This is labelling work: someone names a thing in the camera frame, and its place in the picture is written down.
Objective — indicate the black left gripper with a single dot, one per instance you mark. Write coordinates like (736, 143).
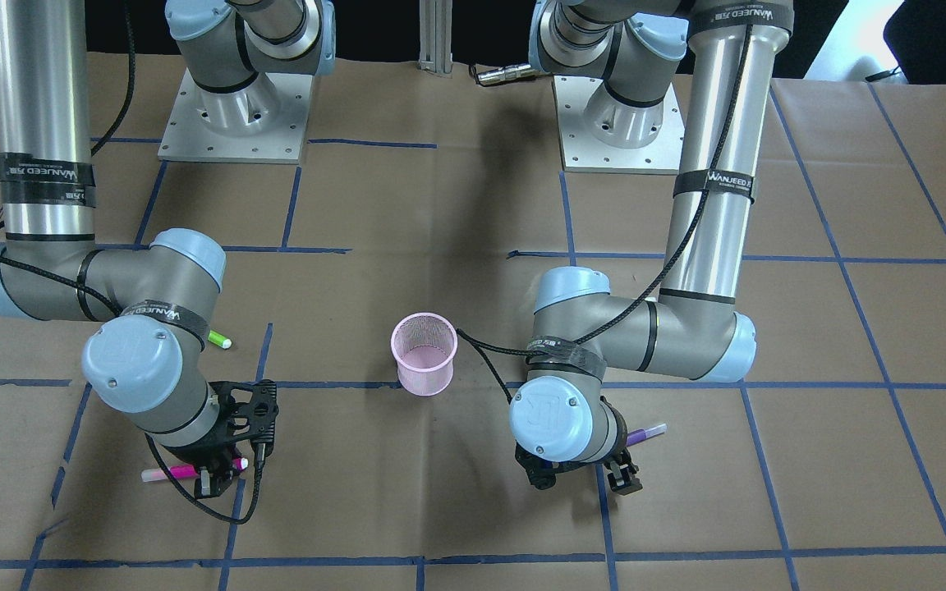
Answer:
(622, 474)

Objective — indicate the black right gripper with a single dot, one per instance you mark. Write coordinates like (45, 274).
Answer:
(198, 454)

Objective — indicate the pink pen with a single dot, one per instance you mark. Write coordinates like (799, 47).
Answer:
(183, 472)

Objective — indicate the purple pen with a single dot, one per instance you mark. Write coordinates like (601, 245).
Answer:
(639, 435)

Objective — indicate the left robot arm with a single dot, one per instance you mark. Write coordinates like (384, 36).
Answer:
(684, 324)

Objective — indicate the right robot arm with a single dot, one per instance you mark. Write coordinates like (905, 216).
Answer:
(152, 306)

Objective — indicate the pink mesh cup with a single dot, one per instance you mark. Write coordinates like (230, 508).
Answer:
(424, 346)

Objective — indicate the green pen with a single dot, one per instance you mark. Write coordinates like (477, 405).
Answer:
(219, 340)

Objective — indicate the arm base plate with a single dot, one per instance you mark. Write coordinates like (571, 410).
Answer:
(580, 139)
(264, 123)

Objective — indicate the aluminium frame post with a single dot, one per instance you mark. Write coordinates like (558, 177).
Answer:
(435, 55)

